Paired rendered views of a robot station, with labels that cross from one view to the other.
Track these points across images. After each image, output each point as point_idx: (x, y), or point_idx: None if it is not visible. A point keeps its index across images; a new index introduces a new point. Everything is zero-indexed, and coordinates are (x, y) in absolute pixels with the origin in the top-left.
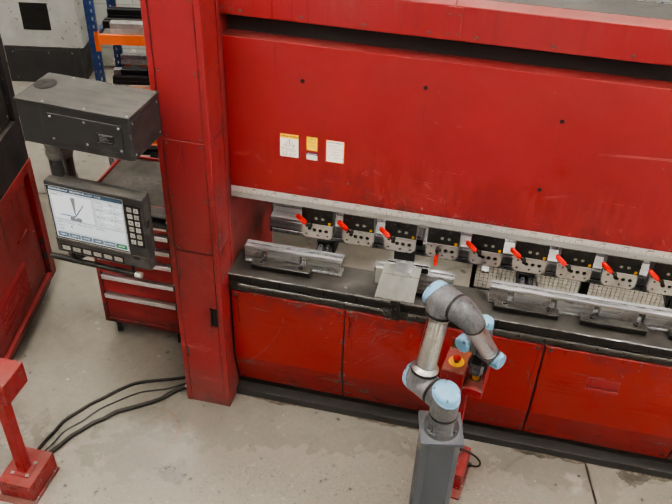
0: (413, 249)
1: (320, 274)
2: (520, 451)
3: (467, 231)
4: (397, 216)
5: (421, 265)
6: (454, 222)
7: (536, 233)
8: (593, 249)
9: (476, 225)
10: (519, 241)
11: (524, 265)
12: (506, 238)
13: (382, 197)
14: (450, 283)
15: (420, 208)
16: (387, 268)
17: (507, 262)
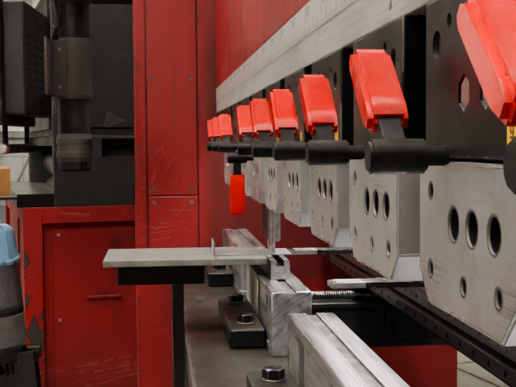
0: (246, 180)
1: (231, 289)
2: None
3: (264, 82)
4: (243, 81)
5: (281, 258)
6: (259, 59)
7: (294, 21)
8: (339, 30)
9: (267, 51)
10: (286, 77)
11: (288, 187)
12: (280, 77)
13: (239, 34)
14: (270, 305)
15: (249, 38)
16: (232, 248)
17: (507, 348)
